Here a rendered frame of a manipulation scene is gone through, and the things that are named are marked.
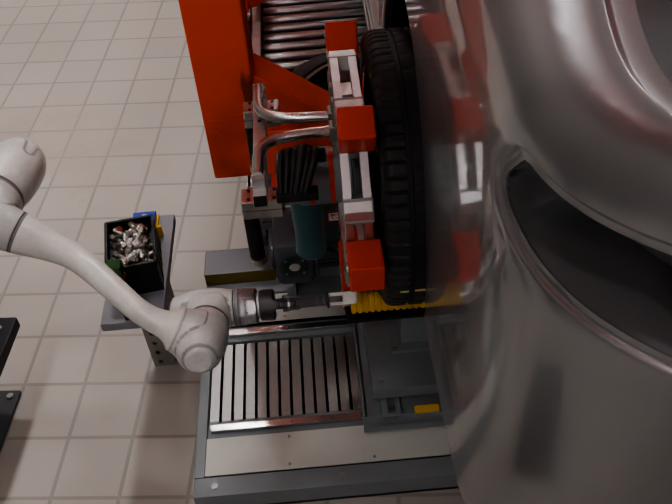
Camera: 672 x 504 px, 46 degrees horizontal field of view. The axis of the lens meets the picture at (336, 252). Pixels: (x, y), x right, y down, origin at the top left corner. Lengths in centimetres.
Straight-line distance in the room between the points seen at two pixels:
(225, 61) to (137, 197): 121
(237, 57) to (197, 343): 87
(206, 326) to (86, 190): 176
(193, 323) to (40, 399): 108
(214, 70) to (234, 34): 13
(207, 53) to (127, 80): 186
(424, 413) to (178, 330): 83
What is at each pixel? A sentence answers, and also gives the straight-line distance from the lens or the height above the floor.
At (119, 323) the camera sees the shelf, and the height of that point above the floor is 45.
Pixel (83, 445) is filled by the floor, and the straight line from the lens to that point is 258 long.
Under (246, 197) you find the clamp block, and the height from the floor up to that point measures 95.
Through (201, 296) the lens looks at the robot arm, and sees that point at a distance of 188.
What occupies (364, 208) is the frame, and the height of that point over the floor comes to 97.
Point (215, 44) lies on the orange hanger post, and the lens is 221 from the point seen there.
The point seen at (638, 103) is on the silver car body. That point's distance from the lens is 78.
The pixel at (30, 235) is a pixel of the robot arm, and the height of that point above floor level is 88.
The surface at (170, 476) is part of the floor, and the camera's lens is 244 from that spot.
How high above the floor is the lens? 206
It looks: 45 degrees down
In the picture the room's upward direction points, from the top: 4 degrees counter-clockwise
